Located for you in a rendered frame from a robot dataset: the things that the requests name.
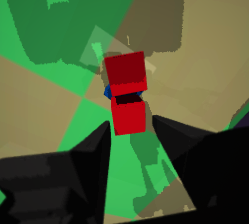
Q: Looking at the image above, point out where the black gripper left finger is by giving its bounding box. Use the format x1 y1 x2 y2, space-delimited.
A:
0 120 111 224

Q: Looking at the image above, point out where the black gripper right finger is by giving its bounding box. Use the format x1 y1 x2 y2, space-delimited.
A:
152 115 249 209

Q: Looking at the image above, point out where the blue cube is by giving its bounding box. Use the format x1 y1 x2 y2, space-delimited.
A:
104 84 144 100

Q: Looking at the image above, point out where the red cube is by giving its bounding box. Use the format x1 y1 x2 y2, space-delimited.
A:
111 94 146 136
104 51 147 97

